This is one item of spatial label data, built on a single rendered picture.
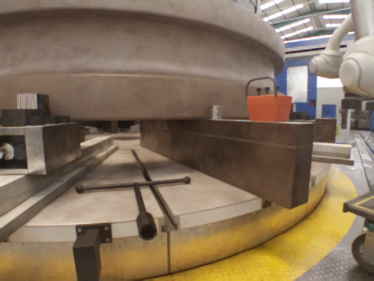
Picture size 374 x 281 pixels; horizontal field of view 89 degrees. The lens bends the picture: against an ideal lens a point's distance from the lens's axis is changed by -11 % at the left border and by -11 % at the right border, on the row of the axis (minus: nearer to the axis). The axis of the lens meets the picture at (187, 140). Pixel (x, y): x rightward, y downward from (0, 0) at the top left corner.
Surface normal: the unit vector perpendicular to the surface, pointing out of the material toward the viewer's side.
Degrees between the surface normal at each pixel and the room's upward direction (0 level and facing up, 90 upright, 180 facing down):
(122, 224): 90
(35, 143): 90
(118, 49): 90
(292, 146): 90
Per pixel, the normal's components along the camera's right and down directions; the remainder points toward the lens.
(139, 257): 0.30, 0.11
